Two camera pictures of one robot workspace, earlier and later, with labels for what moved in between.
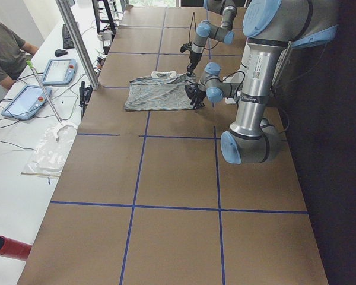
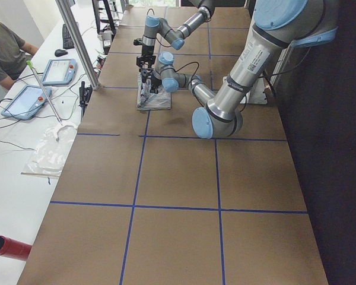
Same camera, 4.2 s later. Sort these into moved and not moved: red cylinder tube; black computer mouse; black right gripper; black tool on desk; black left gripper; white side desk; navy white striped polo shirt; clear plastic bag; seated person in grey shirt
Moved: navy white striped polo shirt; black left gripper; black right gripper
Not moved: white side desk; clear plastic bag; black computer mouse; red cylinder tube; black tool on desk; seated person in grey shirt
